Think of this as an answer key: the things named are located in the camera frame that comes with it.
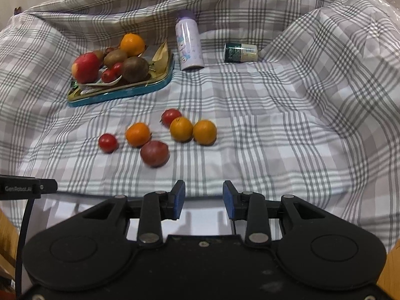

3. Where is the orange tangerine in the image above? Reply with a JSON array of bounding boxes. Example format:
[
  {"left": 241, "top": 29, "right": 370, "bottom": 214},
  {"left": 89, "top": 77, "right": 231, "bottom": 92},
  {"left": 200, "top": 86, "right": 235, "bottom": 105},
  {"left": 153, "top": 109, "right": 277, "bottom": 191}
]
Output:
[
  {"left": 125, "top": 122, "right": 151, "bottom": 148},
  {"left": 169, "top": 116, "right": 193, "bottom": 143},
  {"left": 192, "top": 120, "right": 217, "bottom": 146}
]

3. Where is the dark red passion fruit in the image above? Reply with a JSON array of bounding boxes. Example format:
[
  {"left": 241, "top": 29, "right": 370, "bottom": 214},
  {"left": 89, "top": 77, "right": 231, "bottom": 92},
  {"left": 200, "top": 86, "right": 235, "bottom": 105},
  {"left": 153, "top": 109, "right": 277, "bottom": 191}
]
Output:
[{"left": 140, "top": 140, "right": 170, "bottom": 167}]

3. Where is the teal gold metal tray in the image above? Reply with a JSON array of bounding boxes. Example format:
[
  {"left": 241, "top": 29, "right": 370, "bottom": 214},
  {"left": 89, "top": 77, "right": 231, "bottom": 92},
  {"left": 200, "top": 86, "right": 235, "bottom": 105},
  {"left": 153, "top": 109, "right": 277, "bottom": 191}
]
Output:
[{"left": 66, "top": 51, "right": 175, "bottom": 107}]

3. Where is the white plate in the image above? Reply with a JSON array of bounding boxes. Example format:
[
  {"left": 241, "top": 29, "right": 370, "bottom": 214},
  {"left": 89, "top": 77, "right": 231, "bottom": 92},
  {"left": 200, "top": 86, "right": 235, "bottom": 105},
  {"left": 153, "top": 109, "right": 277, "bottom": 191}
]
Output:
[{"left": 78, "top": 76, "right": 122, "bottom": 88}]

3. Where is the small red tomato in tray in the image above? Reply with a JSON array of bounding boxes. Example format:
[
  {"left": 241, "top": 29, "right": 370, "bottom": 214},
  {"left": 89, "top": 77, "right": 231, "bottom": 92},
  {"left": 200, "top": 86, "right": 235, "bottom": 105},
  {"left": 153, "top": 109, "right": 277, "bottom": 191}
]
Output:
[{"left": 101, "top": 69, "right": 117, "bottom": 83}]

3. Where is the large brown round fruit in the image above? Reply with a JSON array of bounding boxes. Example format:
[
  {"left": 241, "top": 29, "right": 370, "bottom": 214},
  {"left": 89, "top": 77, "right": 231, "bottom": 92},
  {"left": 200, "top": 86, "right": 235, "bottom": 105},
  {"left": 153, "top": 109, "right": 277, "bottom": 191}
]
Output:
[{"left": 122, "top": 56, "right": 149, "bottom": 83}]

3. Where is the red apple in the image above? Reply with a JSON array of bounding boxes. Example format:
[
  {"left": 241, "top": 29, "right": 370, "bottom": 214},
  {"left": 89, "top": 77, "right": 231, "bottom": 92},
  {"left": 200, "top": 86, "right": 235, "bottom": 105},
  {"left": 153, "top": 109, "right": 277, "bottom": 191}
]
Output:
[{"left": 71, "top": 52, "right": 100, "bottom": 84}]

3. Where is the grey plaid cloth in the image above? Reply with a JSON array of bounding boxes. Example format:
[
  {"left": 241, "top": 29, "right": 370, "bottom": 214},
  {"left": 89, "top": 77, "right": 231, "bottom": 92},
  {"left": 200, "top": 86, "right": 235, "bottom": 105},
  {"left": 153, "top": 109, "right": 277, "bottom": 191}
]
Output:
[{"left": 1, "top": 0, "right": 399, "bottom": 248}]

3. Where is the gold paper packet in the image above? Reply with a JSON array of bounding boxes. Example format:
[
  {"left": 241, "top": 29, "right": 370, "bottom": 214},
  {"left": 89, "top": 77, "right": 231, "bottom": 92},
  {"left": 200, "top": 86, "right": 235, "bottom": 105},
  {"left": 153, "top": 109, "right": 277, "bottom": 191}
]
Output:
[{"left": 151, "top": 41, "right": 169, "bottom": 75}]

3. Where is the green cream can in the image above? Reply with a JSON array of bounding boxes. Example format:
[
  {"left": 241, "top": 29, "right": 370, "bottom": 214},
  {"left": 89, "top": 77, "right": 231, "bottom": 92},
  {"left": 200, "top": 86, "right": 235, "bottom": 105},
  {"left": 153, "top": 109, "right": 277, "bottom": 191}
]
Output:
[{"left": 224, "top": 43, "right": 258, "bottom": 63}]

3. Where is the brown kiwi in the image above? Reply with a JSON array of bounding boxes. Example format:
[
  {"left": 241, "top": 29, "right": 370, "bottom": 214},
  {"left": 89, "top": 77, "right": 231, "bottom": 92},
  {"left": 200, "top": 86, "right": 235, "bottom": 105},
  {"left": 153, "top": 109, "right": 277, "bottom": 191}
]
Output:
[
  {"left": 103, "top": 49, "right": 128, "bottom": 69},
  {"left": 93, "top": 49, "right": 105, "bottom": 63}
]

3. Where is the purple cartoon bottle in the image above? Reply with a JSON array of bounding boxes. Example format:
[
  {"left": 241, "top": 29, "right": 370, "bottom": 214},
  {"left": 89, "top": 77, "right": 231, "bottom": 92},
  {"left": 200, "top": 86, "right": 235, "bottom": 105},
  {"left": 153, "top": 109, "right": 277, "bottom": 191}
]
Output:
[{"left": 175, "top": 9, "right": 205, "bottom": 71}]

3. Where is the orange in tray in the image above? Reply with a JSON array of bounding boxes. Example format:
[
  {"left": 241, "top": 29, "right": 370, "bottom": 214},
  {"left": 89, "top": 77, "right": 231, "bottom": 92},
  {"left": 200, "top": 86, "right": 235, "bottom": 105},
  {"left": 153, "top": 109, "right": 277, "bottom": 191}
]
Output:
[{"left": 119, "top": 33, "right": 146, "bottom": 57}]

